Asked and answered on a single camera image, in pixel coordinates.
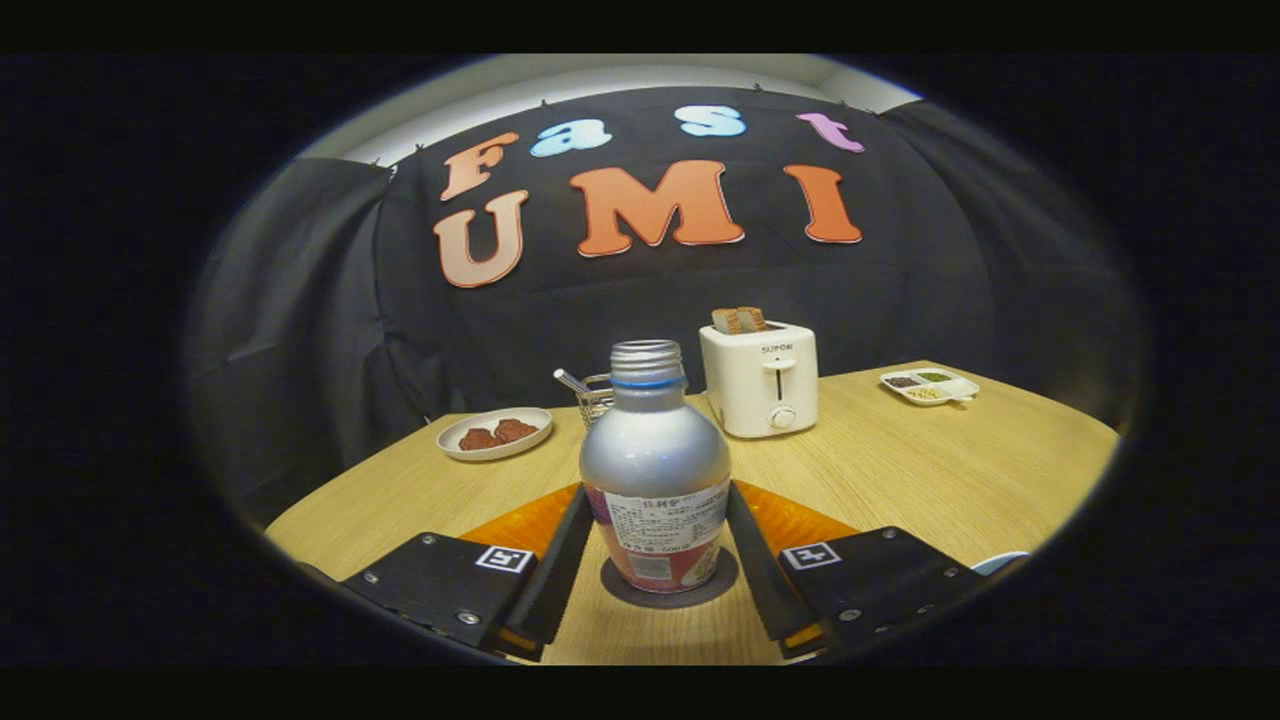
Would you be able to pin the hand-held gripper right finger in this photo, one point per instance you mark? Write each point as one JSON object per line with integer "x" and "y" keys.
{"x": 760, "y": 570}

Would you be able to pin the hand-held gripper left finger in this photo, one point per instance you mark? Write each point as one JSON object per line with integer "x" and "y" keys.
{"x": 560, "y": 580}

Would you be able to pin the dark round coaster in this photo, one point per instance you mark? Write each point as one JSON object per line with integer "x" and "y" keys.
{"x": 670, "y": 599}

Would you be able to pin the silver juice bottle pink label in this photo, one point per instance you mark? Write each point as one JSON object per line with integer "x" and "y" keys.
{"x": 655, "y": 460}

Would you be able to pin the white cup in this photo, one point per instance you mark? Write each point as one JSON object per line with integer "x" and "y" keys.
{"x": 1000, "y": 563}

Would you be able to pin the white oval plate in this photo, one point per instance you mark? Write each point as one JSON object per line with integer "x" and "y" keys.
{"x": 495, "y": 450}

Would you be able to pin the brown meat piece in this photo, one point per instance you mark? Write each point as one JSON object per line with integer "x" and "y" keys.
{"x": 516, "y": 430}
{"x": 478, "y": 439}

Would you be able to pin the wooden table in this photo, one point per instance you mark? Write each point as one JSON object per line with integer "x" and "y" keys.
{"x": 900, "y": 470}

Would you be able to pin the white toaster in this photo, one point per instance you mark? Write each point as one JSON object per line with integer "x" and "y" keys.
{"x": 760, "y": 385}

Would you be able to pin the white divided condiment tray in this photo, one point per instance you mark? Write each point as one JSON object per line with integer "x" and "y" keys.
{"x": 930, "y": 387}

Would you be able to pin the brown toast slice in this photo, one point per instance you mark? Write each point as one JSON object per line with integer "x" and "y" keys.
{"x": 752, "y": 318}
{"x": 727, "y": 321}

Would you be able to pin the black backdrop cloth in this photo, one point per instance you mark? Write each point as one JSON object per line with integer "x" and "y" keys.
{"x": 600, "y": 300}

